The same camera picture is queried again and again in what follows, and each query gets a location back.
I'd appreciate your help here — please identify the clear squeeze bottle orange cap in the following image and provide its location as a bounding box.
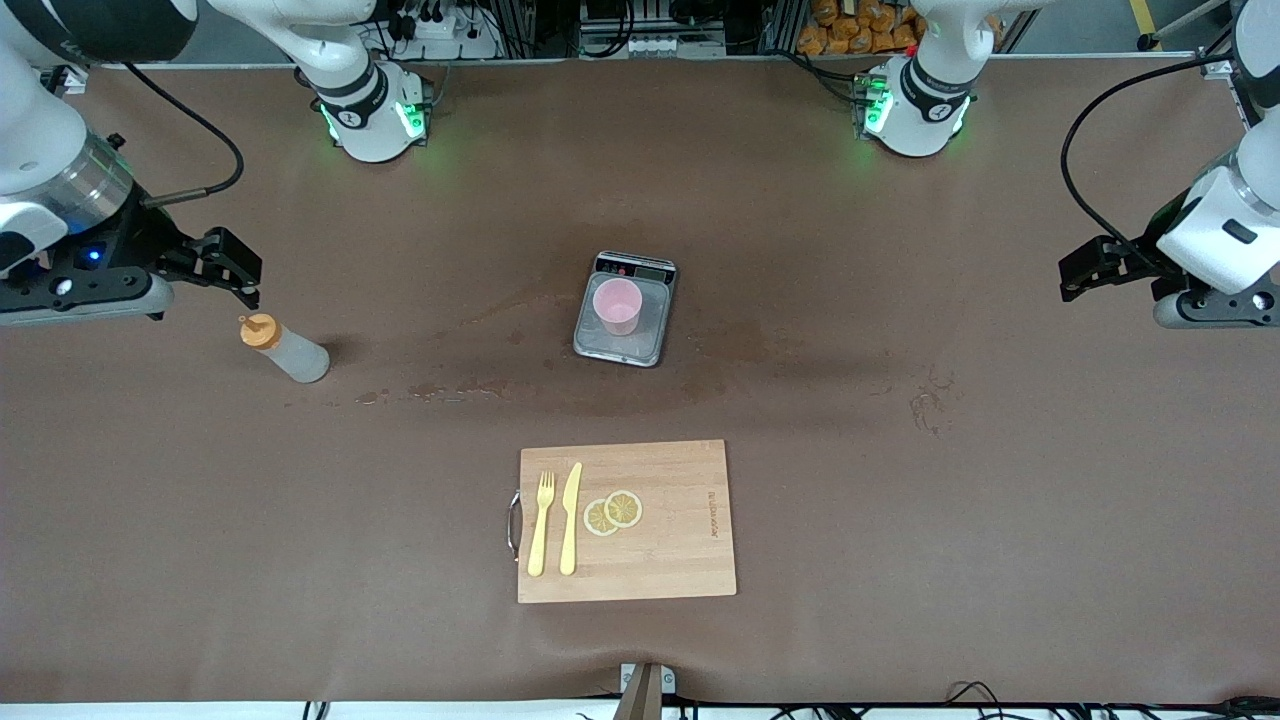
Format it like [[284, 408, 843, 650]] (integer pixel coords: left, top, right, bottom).
[[239, 313, 331, 385]]

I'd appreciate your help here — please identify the pink plastic cup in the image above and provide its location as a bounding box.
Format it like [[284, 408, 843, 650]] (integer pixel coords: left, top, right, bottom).
[[592, 277, 643, 337]]

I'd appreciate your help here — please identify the white power strip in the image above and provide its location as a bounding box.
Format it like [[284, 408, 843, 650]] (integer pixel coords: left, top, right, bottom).
[[398, 12, 501, 61]]

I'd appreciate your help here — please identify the orange snack pile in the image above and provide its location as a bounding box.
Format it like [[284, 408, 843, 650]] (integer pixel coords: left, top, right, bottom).
[[797, 0, 926, 56]]

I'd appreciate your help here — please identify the yellow plastic fork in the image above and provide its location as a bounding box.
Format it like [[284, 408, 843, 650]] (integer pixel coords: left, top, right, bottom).
[[528, 472, 556, 578]]

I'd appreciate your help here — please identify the silver digital kitchen scale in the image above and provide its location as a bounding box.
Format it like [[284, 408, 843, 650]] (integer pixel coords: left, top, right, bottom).
[[573, 250, 679, 368]]

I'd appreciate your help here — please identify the yellow plastic knife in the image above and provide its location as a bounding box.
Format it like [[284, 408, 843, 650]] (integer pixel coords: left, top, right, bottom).
[[559, 462, 583, 577]]

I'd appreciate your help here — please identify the wooden cutting board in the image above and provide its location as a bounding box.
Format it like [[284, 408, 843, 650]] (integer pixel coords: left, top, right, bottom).
[[517, 439, 738, 605]]

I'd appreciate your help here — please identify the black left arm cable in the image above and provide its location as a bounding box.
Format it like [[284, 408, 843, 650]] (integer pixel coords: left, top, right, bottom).
[[1060, 55, 1241, 263]]

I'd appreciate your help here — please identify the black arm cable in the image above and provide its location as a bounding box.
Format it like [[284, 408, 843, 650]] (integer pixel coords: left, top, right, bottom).
[[125, 65, 246, 208], [1060, 55, 1241, 263]]

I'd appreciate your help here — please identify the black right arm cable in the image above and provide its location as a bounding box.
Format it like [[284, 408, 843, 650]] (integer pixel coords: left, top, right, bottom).
[[125, 65, 246, 208]]

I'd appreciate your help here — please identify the black floor cable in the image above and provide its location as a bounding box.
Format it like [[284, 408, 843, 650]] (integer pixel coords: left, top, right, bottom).
[[945, 681, 1280, 720]]

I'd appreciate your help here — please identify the metal table edge bracket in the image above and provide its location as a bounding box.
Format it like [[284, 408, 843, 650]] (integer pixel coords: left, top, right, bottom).
[[619, 662, 677, 720]]

